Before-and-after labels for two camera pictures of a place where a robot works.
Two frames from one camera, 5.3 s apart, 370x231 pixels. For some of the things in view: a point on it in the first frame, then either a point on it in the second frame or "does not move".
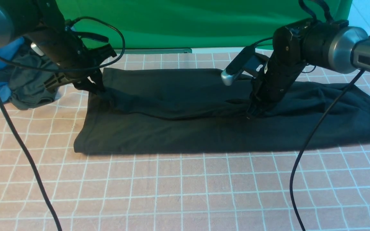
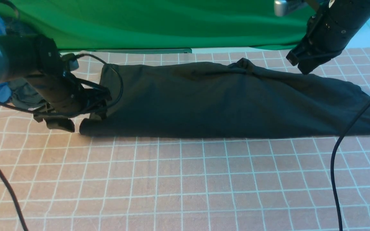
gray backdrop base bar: (154, 51) does not move
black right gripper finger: (253, 111) to (299, 53)
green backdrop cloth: (151, 24) does not move
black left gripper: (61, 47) to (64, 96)
